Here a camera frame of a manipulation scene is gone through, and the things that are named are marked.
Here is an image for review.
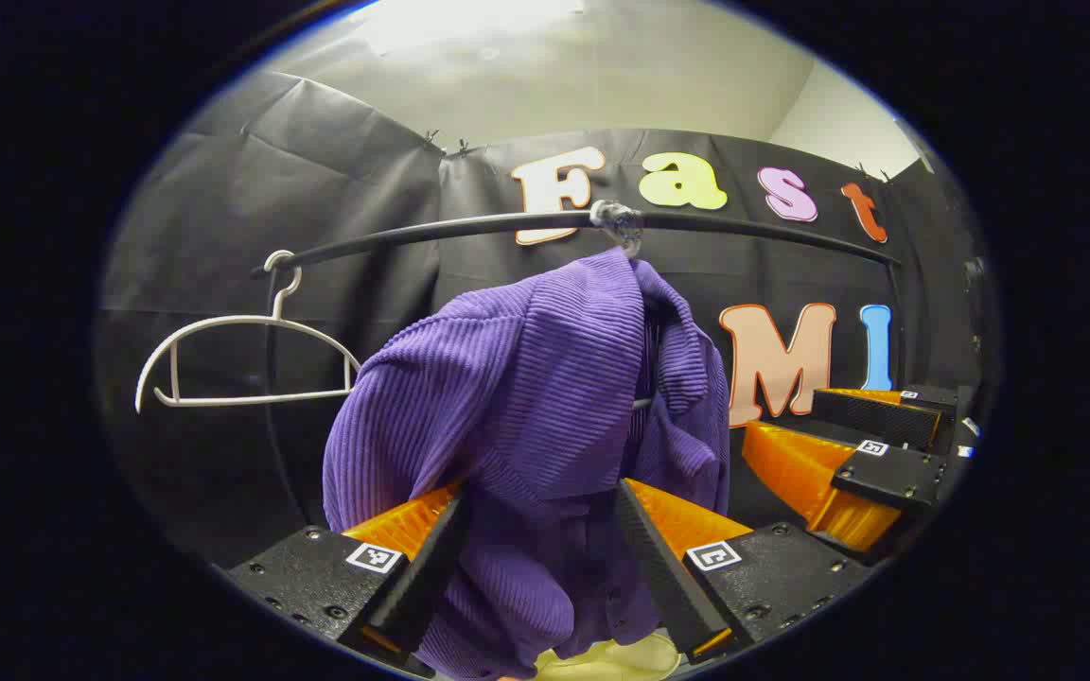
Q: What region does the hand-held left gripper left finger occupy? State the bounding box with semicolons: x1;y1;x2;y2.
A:
226;482;472;680

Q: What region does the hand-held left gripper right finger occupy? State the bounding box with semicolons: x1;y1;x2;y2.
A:
613;478;875;665

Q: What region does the cream laundry hamper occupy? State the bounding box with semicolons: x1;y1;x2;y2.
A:
531;634;683;680

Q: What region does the purple ribbed sweater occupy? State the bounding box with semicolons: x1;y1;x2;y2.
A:
322;248;731;680

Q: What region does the pale clothes hanger clear hook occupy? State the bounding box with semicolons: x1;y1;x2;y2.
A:
589;199;656;412

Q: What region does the white empty clothes hanger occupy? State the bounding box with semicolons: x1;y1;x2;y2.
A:
134;250;362;415

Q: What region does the black clothes rail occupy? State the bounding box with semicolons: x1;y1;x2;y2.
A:
250;210;907;531

